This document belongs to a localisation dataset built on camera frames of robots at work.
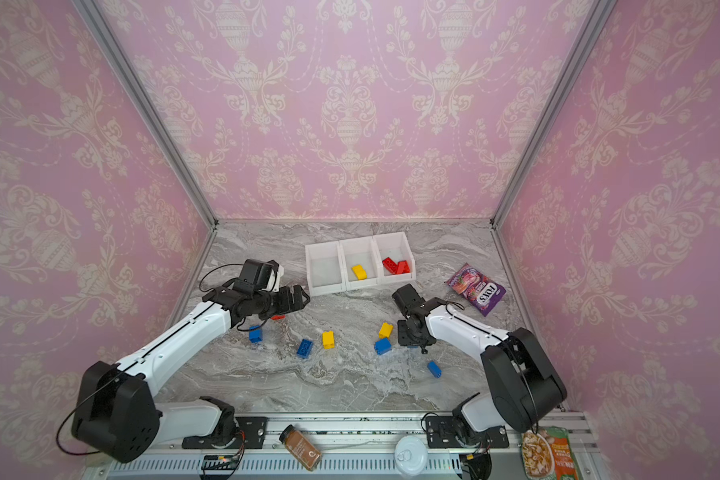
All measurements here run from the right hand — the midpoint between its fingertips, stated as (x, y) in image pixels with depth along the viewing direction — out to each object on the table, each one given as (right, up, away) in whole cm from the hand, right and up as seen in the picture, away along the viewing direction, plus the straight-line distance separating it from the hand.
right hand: (411, 337), depth 89 cm
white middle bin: (-16, +22, +17) cm, 32 cm away
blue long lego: (-31, -3, -2) cm, 31 cm away
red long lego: (-5, +21, +16) cm, 27 cm away
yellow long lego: (-16, +18, +14) cm, 28 cm away
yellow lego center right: (-8, +2, +1) cm, 8 cm away
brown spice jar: (-29, -20, -20) cm, 40 cm away
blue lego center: (-9, -3, 0) cm, 9 cm away
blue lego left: (-47, 0, +1) cm, 47 cm away
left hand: (-32, +11, -5) cm, 35 cm away
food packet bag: (+30, -23, -18) cm, 42 cm away
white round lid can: (-3, -20, -23) cm, 30 cm away
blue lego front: (+6, -7, -6) cm, 11 cm away
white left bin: (-28, +20, +16) cm, 38 cm away
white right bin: (-4, +23, +18) cm, 30 cm away
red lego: (-1, +20, +12) cm, 23 cm away
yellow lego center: (-25, 0, -1) cm, 25 cm away
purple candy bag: (+24, +13, +8) cm, 28 cm away
